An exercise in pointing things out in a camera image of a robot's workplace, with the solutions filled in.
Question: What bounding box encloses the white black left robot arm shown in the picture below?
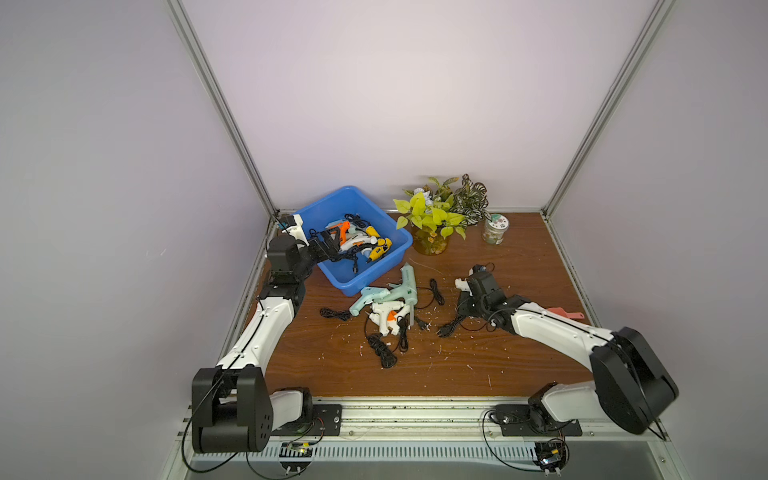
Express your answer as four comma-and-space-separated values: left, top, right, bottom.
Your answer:
190, 226, 328, 454

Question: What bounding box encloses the pink plastic scoop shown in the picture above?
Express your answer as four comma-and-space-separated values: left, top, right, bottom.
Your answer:
547, 307, 586, 321

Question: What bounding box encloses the green leafy potted plant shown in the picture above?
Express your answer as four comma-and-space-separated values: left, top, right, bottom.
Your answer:
393, 177, 467, 256

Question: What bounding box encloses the long mint glue gun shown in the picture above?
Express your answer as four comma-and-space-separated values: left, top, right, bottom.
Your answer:
389, 263, 418, 327

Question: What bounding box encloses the blue plastic storage box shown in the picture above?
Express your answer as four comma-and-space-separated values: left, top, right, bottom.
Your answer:
296, 186, 413, 296

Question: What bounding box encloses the small clear glass jar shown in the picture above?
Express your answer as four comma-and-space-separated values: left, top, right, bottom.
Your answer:
483, 213, 510, 245

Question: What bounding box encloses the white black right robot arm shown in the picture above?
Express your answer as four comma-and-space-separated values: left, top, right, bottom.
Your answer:
455, 269, 679, 435

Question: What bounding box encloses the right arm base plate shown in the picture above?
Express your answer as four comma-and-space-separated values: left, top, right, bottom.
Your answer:
491, 404, 583, 437

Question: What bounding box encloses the aluminium front rail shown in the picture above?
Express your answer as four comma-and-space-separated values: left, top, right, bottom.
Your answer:
163, 397, 673, 478

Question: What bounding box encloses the striped dark leaf plant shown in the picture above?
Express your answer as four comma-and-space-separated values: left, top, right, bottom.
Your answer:
453, 174, 489, 226

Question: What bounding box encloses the white orange glue gun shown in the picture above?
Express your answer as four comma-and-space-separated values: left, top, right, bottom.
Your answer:
368, 300, 412, 337

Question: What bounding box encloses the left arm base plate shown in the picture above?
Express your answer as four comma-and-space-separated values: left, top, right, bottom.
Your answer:
272, 403, 343, 437

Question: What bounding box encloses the black coiled power cable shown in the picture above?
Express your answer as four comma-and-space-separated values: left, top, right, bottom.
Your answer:
363, 314, 400, 370

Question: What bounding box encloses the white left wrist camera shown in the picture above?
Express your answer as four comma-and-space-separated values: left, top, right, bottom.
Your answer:
278, 214, 308, 245

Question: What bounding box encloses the yellow glue gun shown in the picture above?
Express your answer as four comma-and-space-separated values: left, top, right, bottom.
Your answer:
365, 226, 392, 263

